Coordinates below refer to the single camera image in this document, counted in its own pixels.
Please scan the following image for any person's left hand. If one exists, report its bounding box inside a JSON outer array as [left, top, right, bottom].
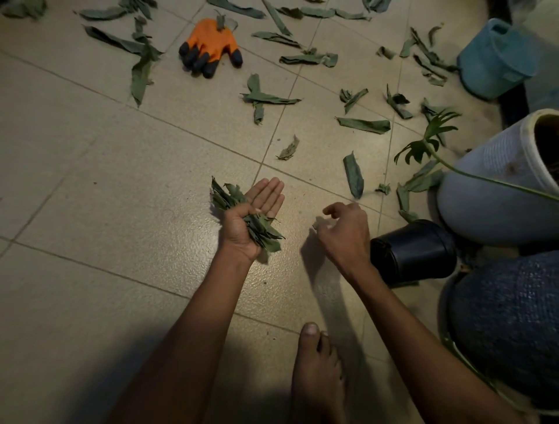
[[220, 176, 286, 263]]

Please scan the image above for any person's right hand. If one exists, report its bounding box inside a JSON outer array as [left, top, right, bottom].
[[314, 202, 373, 282]]

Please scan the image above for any person's right forearm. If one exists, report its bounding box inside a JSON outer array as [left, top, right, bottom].
[[349, 262, 529, 424]]

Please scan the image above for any person's left forearm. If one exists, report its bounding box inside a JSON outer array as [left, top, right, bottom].
[[104, 249, 263, 424]]

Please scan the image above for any small black plastic pot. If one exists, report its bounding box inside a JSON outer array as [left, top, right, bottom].
[[370, 219, 458, 287]]

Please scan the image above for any white round plant pot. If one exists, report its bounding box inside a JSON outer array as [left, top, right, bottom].
[[436, 108, 559, 246]]

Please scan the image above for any dark blue round pot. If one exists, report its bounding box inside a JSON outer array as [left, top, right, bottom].
[[445, 251, 559, 411]]

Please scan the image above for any orange black work glove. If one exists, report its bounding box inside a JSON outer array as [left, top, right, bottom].
[[178, 18, 243, 79]]

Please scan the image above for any grey glove packaging card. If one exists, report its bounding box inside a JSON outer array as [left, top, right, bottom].
[[213, 10, 240, 32]]

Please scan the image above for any teal plastic bucket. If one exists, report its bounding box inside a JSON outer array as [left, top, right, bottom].
[[456, 17, 542, 101]]

